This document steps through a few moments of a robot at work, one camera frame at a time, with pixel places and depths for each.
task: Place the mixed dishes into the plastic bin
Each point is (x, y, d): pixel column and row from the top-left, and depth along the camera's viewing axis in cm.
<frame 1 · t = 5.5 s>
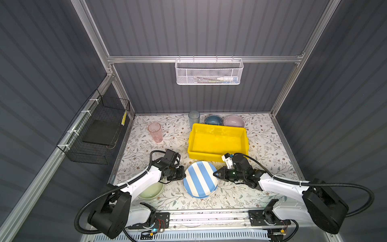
left hand: (186, 176, 85), fingers closed
right hand: (214, 176, 81), fingers closed
yellow plastic bin: (211, 141, 106), on the table
blue white striped plate: (199, 181, 83), point 5 cm above the table
pink plastic cup: (155, 129, 97), point 13 cm above the table
grey blue plastic cup: (194, 116, 109), point 9 cm above the table
dark blue bowl: (213, 119, 116), point 3 cm above the table
lilac purple bowl: (234, 121, 114), point 3 cm above the table

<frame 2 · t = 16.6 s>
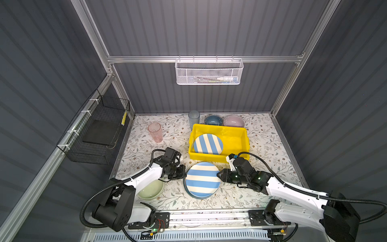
left hand: (186, 175, 86), fingers closed
right hand: (219, 176, 80), fingers open
blue white striped plate: (208, 143, 104), on the table
blue striped plate: (202, 181, 85), point 3 cm above the table
the other named things where they were.

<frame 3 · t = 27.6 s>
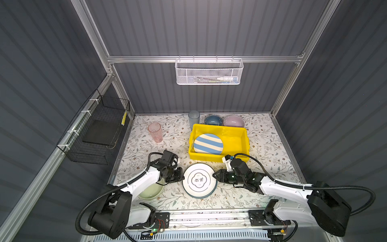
left hand: (184, 178, 85), fingers closed
right hand: (215, 177, 82), fingers open
blue striped plate: (208, 143, 104), on the table
white plate teal rim: (199, 182, 86), point 2 cm above the table
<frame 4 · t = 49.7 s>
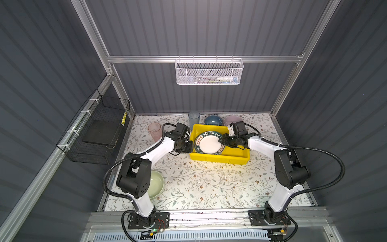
left hand: (192, 149, 91), fingers closed
right hand: (222, 141, 95), fingers open
dark green rimmed plate: (207, 142, 102), point 3 cm above the table
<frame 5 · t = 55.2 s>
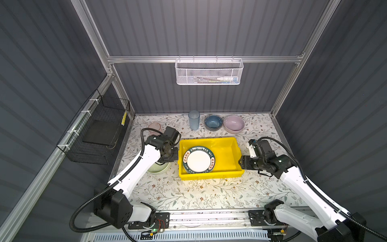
left hand: (173, 157, 80), fingers closed
right hand: (245, 162, 79), fingers open
yellow plastic bin: (227, 154, 99), on the table
dark green rimmed plate: (198, 160, 94), point 3 cm above the table
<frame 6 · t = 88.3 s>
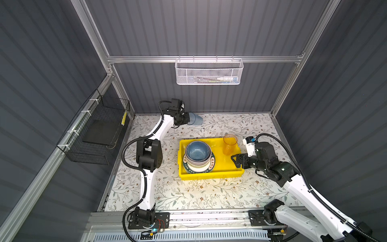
left hand: (188, 118, 99), fingers closed
right hand: (239, 157, 77), fingers open
pink plastic cup: (229, 142, 98), point 7 cm above the table
grey blue plastic cup: (195, 119, 93), point 20 cm above the table
dark blue bowl: (197, 150, 91), point 9 cm above the table
light green bowl: (198, 168, 87), point 6 cm above the table
